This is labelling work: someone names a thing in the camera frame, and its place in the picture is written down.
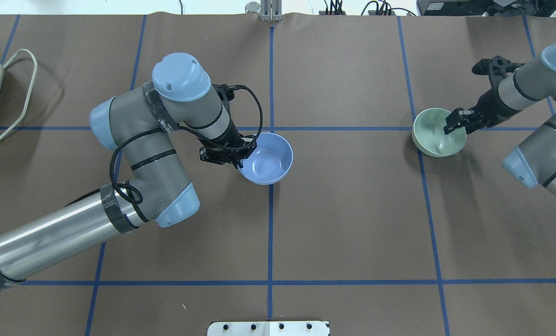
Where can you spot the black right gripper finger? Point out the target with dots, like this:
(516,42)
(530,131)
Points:
(458,118)
(474,125)

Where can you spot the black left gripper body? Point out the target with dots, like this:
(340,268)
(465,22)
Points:
(231,136)

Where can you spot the blue bowl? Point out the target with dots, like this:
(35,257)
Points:
(270,162)

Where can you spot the small metal cup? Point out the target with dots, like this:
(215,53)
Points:
(253,7)

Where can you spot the green bowl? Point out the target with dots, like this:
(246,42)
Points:
(429,137)

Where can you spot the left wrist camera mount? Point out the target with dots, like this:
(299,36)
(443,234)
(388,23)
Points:
(225,94)

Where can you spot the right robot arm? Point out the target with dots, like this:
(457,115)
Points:
(515,87)

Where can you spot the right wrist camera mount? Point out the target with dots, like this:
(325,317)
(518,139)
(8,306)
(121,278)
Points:
(496,69)

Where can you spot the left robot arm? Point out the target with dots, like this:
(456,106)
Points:
(147,180)

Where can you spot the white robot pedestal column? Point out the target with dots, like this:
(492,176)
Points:
(270,328)

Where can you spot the black monitor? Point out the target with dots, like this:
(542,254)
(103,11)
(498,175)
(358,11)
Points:
(501,8)

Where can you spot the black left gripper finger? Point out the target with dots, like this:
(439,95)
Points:
(249,144)
(237,160)

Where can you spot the aluminium frame post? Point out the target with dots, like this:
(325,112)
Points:
(271,10)

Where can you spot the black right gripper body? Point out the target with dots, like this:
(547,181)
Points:
(491,104)

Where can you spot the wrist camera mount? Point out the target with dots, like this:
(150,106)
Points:
(225,94)
(496,69)

